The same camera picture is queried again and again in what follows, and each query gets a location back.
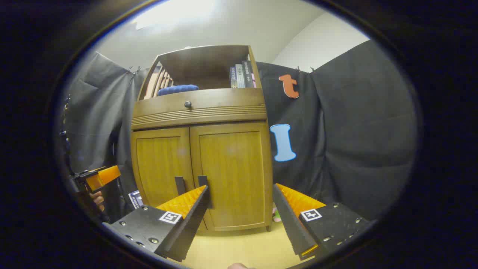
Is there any blue and white box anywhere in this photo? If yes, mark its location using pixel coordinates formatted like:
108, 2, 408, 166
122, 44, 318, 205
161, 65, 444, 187
128, 191, 144, 210

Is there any wooden double-door shoe cabinet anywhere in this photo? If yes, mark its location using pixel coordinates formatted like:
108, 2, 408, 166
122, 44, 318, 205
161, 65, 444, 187
131, 45, 274, 232

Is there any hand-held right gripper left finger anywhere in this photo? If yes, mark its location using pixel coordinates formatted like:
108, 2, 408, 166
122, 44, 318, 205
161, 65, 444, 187
103, 185, 210, 262

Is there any blue folded cloth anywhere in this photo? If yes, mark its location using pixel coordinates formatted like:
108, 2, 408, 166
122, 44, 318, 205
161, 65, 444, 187
157, 84, 199, 96

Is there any wooden cabinet drawer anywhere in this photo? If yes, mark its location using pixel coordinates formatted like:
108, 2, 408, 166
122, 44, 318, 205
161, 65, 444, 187
131, 88, 267, 130

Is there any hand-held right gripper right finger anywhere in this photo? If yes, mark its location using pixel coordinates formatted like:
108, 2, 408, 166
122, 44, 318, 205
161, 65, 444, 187
273, 183, 374, 261

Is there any grey book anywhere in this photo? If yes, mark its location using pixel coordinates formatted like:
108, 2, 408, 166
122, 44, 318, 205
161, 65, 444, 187
235, 64, 246, 89

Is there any black backdrop cloth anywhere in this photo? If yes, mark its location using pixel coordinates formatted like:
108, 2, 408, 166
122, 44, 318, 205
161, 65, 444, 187
62, 39, 419, 225

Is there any wooden shoe cabinet door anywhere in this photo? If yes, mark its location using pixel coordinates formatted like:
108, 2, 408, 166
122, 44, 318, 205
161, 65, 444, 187
190, 121, 273, 231
131, 127, 208, 231

